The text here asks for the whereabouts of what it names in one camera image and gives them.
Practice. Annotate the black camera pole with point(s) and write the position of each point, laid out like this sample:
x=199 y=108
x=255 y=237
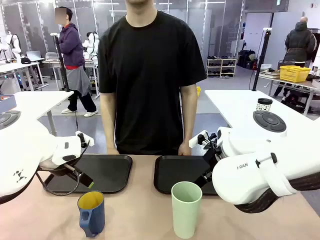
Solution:
x=260 y=60
x=62 y=65

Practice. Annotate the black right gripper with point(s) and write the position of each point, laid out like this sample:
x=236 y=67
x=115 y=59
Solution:
x=211 y=162

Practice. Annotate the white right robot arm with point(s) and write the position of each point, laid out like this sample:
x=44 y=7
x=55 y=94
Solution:
x=250 y=175

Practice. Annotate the person's right hand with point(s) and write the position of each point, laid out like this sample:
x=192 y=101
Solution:
x=113 y=151

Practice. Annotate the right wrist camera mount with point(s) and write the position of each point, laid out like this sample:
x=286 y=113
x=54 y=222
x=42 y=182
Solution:
x=197 y=141

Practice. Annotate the person in black t-shirt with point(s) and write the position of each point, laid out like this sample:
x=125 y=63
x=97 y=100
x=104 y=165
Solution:
x=150 y=75

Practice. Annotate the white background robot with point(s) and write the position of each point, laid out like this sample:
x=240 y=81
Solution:
x=92 y=45
x=13 y=45

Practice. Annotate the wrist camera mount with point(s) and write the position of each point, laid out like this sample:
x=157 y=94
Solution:
x=197 y=141
x=86 y=138

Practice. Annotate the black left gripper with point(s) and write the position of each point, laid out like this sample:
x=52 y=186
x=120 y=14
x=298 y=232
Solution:
x=62 y=170

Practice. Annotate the grey box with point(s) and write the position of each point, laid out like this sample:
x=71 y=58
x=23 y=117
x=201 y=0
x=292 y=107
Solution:
x=7 y=103

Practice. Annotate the white table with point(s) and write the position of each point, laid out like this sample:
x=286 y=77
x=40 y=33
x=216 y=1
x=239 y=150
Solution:
x=237 y=105
x=45 y=100

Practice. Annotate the yellow plastic basket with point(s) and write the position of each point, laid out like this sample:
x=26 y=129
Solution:
x=293 y=73

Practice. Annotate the black suitcase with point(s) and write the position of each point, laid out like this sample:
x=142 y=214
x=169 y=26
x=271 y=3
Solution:
x=246 y=58

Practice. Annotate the person's left forearm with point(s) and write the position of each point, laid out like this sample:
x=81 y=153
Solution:
x=188 y=112

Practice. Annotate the blue mug yellow inside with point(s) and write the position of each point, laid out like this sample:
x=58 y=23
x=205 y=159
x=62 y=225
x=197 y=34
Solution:
x=96 y=217

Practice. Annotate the spotted cup black lid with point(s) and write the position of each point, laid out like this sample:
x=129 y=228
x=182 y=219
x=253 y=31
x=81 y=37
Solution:
x=264 y=106

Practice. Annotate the person in purple jacket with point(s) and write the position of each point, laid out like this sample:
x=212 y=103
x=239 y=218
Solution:
x=72 y=50

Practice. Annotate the person's left hand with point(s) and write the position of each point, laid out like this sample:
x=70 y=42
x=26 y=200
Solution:
x=184 y=149

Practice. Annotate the light green plastic cup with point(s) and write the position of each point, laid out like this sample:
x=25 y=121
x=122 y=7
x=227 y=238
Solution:
x=186 y=215

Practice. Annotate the wooden shoe rack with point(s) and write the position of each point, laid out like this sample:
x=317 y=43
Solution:
x=221 y=67

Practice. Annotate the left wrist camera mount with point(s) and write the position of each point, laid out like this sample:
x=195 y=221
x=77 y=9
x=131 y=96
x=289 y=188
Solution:
x=86 y=138

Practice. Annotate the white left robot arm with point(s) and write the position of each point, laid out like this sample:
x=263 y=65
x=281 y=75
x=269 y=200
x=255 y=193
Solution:
x=25 y=150

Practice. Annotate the black plastic tray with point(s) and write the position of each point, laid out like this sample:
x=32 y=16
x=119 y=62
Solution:
x=180 y=170
x=105 y=172

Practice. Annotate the open laptop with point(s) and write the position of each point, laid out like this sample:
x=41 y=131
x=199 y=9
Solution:
x=33 y=55

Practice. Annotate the person's right forearm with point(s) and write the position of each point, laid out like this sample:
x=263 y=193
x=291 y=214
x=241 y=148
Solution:
x=108 y=120

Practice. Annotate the person in dark jacket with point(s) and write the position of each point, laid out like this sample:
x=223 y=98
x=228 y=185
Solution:
x=298 y=45

